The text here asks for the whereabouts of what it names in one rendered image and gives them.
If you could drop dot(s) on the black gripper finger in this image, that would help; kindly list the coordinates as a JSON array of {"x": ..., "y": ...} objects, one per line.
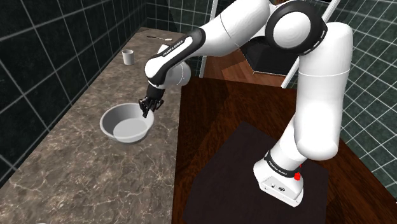
[
  {"x": 158, "y": 104},
  {"x": 144, "y": 108}
]

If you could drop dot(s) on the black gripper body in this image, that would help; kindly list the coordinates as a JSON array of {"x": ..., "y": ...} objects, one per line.
[{"x": 155, "y": 91}]

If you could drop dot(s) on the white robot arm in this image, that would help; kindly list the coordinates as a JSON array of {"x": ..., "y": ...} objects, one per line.
[{"x": 322, "y": 93}]

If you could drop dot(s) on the white round bowl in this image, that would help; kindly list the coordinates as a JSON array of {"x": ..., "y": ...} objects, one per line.
[{"x": 128, "y": 128}]

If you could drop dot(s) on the grey cup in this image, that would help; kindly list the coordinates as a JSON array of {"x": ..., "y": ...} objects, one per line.
[{"x": 128, "y": 57}]

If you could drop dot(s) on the thin dark stick, pale tip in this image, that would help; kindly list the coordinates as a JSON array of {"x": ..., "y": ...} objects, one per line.
[{"x": 158, "y": 38}]

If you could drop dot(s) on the dark robot stand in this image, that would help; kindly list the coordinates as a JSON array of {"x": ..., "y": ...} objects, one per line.
[{"x": 223, "y": 186}]

